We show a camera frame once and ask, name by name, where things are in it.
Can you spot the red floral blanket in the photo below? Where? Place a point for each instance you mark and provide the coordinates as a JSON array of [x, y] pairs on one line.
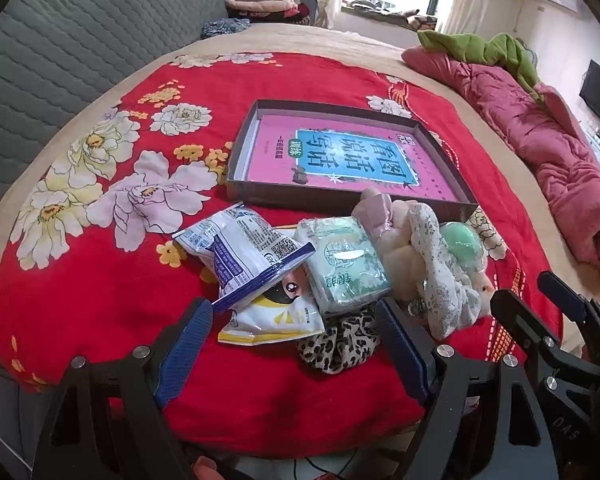
[[130, 310]]

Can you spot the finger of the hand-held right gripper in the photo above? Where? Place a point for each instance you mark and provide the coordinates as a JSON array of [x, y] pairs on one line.
[[520, 320], [562, 292]]

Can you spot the grey quilted headboard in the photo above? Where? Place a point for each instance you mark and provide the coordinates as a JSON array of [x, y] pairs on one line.
[[80, 35]]

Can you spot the white floral cloth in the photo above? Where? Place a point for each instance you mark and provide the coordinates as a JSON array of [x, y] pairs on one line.
[[440, 285]]

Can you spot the leopard print scrunchie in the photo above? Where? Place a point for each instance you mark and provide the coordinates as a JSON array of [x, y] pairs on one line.
[[335, 347]]

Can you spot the person's left hand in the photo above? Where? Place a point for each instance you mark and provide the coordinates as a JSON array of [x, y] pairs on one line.
[[205, 470]]

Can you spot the green tissue pack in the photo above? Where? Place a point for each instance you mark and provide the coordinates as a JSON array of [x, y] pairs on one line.
[[345, 270]]

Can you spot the pink book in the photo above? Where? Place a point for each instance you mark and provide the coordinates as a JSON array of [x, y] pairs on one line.
[[280, 160]]

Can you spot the dark patterned cloths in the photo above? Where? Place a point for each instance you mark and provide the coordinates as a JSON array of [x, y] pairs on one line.
[[420, 21]]

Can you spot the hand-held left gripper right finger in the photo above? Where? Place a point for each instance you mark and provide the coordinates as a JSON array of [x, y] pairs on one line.
[[400, 355]]

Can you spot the dark cardboard box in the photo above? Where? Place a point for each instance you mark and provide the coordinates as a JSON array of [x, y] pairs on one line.
[[330, 200]]

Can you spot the blue patterned cloth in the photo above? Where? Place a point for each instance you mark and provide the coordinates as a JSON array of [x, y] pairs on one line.
[[225, 27]]

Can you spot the pink quilt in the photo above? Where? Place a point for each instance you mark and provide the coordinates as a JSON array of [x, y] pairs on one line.
[[530, 150]]

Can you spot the white yellow snack packet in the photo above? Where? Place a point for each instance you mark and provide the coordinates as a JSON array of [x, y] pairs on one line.
[[275, 320]]

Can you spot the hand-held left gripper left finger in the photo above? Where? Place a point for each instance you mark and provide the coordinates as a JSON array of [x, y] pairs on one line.
[[185, 355]]

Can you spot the green egg-shaped sponge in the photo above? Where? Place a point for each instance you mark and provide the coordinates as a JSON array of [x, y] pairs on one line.
[[462, 245]]

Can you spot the blue white snack packet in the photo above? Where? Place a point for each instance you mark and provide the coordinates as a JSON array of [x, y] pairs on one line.
[[240, 255]]

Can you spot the pink folded blanket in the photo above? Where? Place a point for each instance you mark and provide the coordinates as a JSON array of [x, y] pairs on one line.
[[260, 7]]

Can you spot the dark red clothes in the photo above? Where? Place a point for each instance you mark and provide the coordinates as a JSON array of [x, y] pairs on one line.
[[302, 14]]

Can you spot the green garment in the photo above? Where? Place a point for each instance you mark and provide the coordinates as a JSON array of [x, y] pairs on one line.
[[460, 45]]

